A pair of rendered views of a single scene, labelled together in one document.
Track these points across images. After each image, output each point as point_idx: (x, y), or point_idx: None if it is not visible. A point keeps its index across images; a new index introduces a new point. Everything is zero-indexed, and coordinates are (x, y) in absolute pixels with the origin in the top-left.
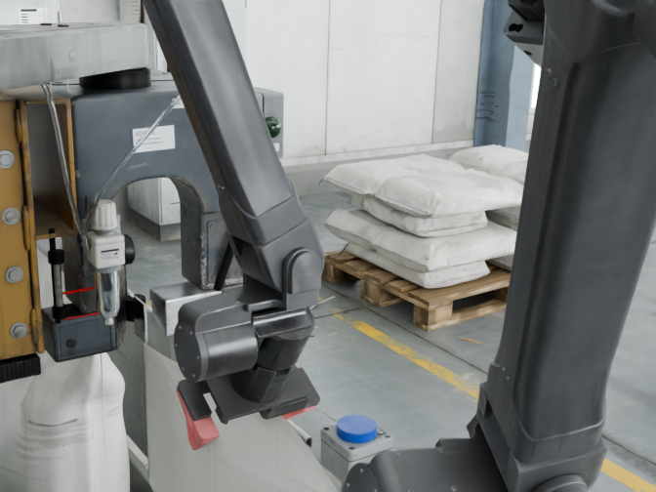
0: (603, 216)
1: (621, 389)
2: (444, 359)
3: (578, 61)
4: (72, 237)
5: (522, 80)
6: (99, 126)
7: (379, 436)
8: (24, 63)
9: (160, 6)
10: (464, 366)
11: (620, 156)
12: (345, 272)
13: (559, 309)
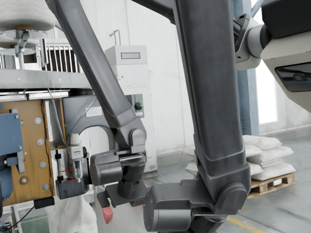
0: (203, 22)
1: (310, 222)
2: (235, 216)
3: None
4: (65, 150)
5: (254, 113)
6: (72, 107)
7: None
8: (39, 80)
9: (71, 37)
10: (244, 218)
11: None
12: None
13: (200, 80)
